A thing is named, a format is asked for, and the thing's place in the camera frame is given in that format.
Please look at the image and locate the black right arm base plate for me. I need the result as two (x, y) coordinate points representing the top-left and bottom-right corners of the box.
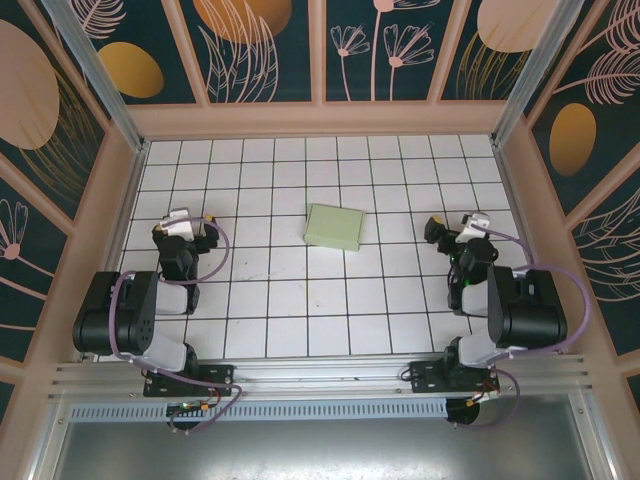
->
(407, 358), (501, 396)

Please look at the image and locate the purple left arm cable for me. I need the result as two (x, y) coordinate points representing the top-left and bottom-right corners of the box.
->
(107, 217), (244, 436)

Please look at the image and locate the light green paper box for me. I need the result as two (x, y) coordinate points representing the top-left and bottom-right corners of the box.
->
(302, 202), (366, 253)

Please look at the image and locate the grey metal sheet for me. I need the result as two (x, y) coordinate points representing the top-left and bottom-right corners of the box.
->
(29, 392), (619, 480)

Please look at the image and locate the aluminium mounting rail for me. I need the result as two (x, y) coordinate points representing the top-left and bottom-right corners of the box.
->
(47, 353), (594, 401)

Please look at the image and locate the aluminium side rail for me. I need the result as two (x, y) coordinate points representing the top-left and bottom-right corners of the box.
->
(74, 139), (151, 364)
(487, 134), (569, 359)

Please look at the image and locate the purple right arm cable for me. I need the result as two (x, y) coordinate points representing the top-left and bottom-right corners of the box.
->
(452, 224), (594, 431)

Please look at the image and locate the aluminium corner post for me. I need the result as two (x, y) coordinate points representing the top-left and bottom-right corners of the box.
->
(41, 0), (151, 154)
(489, 0), (586, 147)

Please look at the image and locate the grey slotted cable duct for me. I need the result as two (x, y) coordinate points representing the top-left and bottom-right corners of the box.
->
(69, 398), (449, 422)

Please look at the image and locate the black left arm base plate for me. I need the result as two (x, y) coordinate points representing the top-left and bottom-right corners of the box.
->
(143, 357), (236, 399)

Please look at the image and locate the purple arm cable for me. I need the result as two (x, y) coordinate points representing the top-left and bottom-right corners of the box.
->
(107, 217), (244, 436)
(452, 224), (594, 431)

